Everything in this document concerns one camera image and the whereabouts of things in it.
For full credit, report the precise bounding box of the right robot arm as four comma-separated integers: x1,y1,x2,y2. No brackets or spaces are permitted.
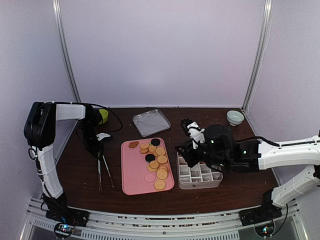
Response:
175,122,320,221

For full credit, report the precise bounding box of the left metal frame post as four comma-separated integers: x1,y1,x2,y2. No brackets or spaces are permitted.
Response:
52,0,81,102

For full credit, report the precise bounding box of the black sandwich cookie centre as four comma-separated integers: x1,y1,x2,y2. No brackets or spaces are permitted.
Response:
145,153,156,163

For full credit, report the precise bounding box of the metal frame post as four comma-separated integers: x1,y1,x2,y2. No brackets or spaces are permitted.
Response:
242,0,273,114
52,0,81,102

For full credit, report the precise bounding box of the silver divided cookie tin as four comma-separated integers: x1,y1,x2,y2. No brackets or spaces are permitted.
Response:
176,154,223,190

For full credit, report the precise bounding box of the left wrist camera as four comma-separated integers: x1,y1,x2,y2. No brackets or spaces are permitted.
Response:
96,132,113,142

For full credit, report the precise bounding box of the black sandwich cookie right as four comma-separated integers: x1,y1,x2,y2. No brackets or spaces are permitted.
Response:
150,138,161,147

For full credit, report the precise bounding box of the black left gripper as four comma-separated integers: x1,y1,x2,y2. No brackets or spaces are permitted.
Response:
79,121,105,161

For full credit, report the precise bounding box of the right metal frame post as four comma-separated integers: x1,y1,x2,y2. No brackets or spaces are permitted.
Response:
242,0,273,114

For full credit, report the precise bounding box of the round dotted biscuit top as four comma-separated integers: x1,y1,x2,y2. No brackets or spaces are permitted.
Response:
156,168,168,180

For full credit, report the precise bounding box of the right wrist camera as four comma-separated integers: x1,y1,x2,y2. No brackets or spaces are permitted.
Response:
180,117,205,145

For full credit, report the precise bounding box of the brown leaf cookie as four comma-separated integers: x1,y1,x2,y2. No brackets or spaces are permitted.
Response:
128,141,139,149

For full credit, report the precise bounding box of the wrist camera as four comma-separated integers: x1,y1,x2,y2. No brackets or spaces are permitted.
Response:
96,132,113,142
180,117,205,145

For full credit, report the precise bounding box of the green plastic bowl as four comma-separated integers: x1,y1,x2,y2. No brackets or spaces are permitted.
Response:
98,109,109,125

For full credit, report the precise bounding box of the pink sandwich cookie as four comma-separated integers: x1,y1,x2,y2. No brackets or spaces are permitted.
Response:
144,174,156,183

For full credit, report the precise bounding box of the black braided cable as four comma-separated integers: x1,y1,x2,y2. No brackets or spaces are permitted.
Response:
74,101,124,141

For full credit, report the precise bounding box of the pink plastic tray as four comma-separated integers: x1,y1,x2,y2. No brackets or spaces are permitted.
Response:
121,138,175,196

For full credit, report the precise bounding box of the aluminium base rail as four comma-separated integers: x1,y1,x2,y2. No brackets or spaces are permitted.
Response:
18,198,310,240

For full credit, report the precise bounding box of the round dotted biscuit bottom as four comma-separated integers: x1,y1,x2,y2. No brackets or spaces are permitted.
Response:
153,180,166,191

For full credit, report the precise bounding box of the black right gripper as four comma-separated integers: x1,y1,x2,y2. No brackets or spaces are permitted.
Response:
175,139,230,169

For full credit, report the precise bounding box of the black sandwich cookie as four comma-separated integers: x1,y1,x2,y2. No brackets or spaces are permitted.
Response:
150,138,161,147
145,153,156,163

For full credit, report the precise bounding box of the round dotted biscuit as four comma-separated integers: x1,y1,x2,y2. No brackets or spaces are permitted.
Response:
156,168,168,180
153,180,166,191

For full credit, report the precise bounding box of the celadon ceramic bowl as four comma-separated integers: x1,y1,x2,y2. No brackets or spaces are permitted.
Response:
226,110,245,126

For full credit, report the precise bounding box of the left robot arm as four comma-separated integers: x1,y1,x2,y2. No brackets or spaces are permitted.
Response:
24,102,104,222

